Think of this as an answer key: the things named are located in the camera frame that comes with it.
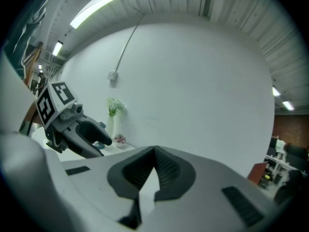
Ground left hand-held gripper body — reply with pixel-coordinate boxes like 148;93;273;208
35;81;85;154

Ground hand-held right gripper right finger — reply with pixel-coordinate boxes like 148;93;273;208
144;145;283;232

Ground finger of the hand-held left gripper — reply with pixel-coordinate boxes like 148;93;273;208
76;115;113;146
56;127;105;158

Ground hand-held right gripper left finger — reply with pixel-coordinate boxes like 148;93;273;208
44;145;155;232

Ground person's left forearm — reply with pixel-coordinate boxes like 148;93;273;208
24;100;39;128

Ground teal lantern lamp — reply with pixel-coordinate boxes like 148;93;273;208
93;120;107;149

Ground small pink potted plant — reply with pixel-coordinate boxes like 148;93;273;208
113;133;127;149

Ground white green flower bouquet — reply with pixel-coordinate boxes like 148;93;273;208
106;97;126;117

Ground short ceiling light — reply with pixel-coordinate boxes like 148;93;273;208
52;40;64;57

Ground brown board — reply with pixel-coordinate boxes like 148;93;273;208
246;161;268;186

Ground person's green shirt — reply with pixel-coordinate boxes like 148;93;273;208
4;0;54;79

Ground black office chair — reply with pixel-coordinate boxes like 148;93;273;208
274;169;305;205

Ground white office desk row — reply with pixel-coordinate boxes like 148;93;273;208
264;136;302;186

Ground long ceiling light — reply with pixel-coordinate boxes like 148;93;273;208
70;0;125;29

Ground white wall conduit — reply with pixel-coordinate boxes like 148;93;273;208
115;13;147;73

